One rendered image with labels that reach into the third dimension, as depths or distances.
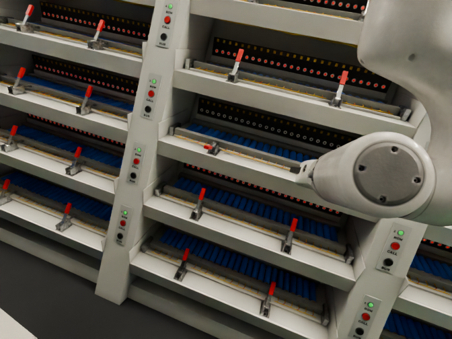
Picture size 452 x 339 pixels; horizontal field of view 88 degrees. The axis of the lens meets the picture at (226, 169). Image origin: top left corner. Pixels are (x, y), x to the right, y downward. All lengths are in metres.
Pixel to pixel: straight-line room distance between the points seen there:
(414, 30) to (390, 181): 0.14
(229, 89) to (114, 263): 0.63
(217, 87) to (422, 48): 0.46
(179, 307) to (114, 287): 0.21
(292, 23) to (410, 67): 0.41
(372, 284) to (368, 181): 0.50
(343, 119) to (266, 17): 0.31
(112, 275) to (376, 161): 0.79
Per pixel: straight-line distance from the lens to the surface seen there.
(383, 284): 0.74
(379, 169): 0.26
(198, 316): 0.86
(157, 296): 0.88
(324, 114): 0.63
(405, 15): 0.31
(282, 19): 0.69
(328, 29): 0.68
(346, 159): 0.25
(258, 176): 0.62
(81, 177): 0.87
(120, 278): 0.87
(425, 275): 0.84
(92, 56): 0.85
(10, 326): 0.36
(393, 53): 0.31
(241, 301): 0.77
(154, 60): 0.73
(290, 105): 0.62
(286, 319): 0.79
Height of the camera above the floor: 0.61
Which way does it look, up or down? 9 degrees down
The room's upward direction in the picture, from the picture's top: 16 degrees clockwise
